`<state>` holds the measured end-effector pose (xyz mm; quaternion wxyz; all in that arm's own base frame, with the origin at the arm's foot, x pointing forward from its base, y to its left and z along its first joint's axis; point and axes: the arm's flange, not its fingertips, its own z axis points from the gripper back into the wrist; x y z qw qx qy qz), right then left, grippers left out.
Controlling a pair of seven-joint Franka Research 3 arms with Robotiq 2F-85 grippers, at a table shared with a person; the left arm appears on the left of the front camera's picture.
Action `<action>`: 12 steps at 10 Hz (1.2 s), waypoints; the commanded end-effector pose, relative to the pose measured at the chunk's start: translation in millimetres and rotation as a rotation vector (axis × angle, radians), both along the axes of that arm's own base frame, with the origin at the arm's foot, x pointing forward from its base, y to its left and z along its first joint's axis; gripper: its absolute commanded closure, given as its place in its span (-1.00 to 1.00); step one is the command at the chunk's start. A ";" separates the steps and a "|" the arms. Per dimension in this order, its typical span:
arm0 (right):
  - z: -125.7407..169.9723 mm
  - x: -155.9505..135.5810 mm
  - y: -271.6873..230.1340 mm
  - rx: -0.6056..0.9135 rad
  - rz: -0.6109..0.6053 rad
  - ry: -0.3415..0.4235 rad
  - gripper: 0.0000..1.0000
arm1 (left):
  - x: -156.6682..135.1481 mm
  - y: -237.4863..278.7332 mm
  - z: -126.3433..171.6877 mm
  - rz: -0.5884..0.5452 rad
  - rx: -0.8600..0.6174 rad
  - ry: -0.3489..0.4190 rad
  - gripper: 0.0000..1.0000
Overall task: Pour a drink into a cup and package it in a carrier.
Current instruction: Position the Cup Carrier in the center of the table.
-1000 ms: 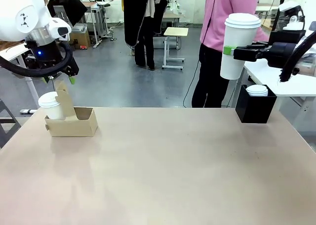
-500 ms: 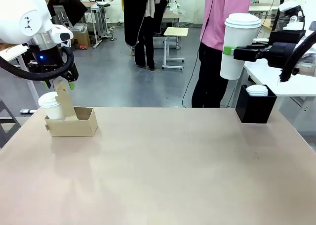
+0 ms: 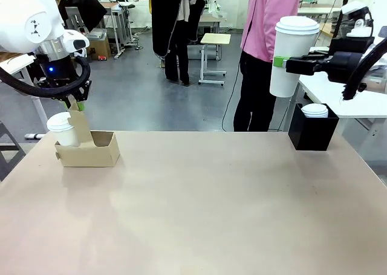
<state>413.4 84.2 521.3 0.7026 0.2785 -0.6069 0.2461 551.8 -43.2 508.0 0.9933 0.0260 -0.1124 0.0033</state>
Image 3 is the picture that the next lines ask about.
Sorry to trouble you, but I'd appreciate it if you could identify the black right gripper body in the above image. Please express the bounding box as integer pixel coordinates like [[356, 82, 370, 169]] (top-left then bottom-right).
[[327, 51, 364, 85]]

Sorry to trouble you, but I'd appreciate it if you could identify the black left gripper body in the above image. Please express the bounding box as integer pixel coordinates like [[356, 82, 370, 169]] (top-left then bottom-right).
[[36, 53, 91, 102]]

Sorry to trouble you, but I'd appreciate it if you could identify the tall white lidded cup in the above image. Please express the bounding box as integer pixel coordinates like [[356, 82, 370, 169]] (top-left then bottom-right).
[[268, 15, 321, 99]]

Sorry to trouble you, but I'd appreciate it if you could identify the small white lidded cup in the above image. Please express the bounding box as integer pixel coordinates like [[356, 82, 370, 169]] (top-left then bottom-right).
[[46, 111, 81, 147]]

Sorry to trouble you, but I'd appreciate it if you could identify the brown cardboard cup carrier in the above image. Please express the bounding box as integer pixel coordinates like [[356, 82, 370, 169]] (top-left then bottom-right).
[[54, 101, 121, 168]]

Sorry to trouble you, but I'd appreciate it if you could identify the large white table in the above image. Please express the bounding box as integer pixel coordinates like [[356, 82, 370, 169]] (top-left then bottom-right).
[[298, 72, 387, 157]]

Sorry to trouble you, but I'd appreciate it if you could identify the stack of white lids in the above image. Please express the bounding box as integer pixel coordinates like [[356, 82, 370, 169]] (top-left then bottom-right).
[[301, 103, 330, 119]]

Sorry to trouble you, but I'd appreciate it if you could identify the long white lab table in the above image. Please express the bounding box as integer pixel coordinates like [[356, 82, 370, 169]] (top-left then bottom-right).
[[298, 4, 343, 24]]

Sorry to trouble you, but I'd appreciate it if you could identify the cardboard box on floor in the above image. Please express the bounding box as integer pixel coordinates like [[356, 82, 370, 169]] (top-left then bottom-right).
[[86, 30, 112, 61]]

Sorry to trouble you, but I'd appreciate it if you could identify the person in pink hoodie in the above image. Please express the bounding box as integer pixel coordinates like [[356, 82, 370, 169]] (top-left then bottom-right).
[[233, 0, 303, 133]]

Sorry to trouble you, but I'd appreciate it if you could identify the black hanging cloth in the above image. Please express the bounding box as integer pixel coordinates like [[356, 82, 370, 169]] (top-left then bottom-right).
[[57, 0, 108, 33]]

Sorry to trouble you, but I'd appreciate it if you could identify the black square box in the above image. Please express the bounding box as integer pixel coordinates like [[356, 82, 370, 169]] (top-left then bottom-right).
[[287, 102, 340, 152]]

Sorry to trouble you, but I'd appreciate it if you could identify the small wooden top rolling table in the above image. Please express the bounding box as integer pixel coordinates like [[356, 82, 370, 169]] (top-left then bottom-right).
[[197, 33, 232, 87]]

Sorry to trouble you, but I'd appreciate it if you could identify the person in black clothes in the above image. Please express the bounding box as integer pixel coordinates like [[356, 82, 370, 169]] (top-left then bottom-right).
[[149, 0, 207, 86]]

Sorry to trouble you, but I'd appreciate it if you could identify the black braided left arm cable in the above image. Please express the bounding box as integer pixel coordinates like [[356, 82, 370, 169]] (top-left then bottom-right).
[[0, 56, 93, 99]]

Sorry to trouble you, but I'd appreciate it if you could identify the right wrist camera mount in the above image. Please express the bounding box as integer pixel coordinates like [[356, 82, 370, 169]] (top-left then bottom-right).
[[329, 0, 377, 54]]

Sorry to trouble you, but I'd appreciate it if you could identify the dark metal frame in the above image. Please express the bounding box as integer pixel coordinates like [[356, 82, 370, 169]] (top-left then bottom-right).
[[0, 120, 27, 183]]

